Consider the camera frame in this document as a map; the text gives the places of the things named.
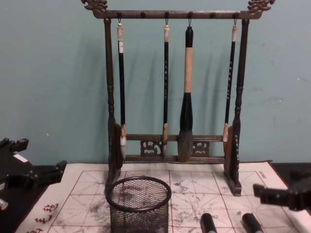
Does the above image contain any thin black brush white tip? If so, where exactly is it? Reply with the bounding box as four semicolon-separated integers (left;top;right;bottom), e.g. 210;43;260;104
222;24;239;149

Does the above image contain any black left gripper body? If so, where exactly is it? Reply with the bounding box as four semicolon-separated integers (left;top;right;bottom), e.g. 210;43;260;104
0;150;34;195

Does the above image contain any dark carved wooden brush rack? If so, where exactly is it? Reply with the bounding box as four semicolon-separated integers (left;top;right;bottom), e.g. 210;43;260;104
81;0;273;197

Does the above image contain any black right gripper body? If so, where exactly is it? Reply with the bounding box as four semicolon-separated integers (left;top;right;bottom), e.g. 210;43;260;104
286;179;311;212

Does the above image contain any black wire mesh cup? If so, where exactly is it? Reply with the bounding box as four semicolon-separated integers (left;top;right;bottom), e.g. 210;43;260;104
104;176;173;233

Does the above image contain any thin black brush brown ferrule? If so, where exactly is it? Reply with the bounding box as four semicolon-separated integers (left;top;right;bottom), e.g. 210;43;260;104
161;25;171;157

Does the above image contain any white gridded calligraphy cloth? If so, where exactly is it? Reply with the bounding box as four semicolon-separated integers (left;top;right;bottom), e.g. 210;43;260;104
22;159;311;233

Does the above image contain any black cylinder stick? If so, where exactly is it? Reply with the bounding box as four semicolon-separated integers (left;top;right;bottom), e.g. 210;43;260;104
241;213;262;233
199;213;218;233

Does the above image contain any thin black brush white label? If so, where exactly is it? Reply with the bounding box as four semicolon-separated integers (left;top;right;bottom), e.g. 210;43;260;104
116;22;128;164

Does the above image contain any large black and tan brush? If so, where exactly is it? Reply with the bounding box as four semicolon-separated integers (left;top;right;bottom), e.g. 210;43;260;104
177;26;195;163

